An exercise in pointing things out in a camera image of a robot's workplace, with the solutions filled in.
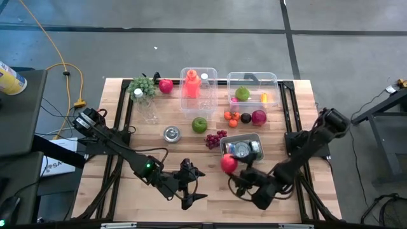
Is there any black lower shelf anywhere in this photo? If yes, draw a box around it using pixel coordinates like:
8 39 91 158
0 151 44 227

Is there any orange plastic bottle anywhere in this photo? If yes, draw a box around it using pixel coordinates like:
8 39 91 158
183 69 202 99

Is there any small green potted plant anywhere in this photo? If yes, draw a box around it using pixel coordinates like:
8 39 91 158
127 76 158 102

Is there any clear bottle white cap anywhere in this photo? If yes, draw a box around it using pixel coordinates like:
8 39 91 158
199 73 217 111
133 88 160 127

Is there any white printed box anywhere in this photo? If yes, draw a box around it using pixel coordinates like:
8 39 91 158
40 137 79 177

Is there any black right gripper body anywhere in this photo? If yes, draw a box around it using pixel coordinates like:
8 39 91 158
235 151 271 197

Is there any small silver tin can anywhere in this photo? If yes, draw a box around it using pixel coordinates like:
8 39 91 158
163 125 181 143

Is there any red apple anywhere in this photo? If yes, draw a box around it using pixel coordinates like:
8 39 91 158
220 153 238 175

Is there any black mesh basket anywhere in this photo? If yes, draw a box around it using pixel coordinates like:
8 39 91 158
360 192 407 229

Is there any orange tomato cluster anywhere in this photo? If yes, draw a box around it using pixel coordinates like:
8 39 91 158
223 110 242 129

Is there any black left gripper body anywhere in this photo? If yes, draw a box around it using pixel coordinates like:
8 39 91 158
162 158 193 211

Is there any red onion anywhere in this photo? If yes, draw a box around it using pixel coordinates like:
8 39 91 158
251 109 268 127

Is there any black aluminium table frame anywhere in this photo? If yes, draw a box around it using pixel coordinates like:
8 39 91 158
71 78 343 223

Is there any green apple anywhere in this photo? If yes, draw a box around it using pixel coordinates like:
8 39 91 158
234 86 251 102
191 116 209 134

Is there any purple grape bunch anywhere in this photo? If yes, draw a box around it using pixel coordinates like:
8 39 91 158
205 129 228 150

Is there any black side desk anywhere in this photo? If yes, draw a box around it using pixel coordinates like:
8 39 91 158
0 66 48 158

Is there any yellow extension cable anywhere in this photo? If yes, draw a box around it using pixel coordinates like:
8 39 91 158
18 0 87 141

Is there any red pomegranate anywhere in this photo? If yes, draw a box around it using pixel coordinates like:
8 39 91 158
158 78 174 95

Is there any green label tin can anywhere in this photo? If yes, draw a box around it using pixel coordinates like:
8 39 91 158
249 140 263 157

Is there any yellow white canister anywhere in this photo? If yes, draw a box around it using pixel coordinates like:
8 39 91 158
0 60 28 96

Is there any black metal side table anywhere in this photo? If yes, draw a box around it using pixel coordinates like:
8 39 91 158
350 87 407 187

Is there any clear plastic bin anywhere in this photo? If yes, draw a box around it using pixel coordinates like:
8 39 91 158
179 66 219 119
226 71 281 115

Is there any blue yellow label tin can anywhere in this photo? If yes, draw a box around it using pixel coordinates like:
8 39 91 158
234 141 252 159

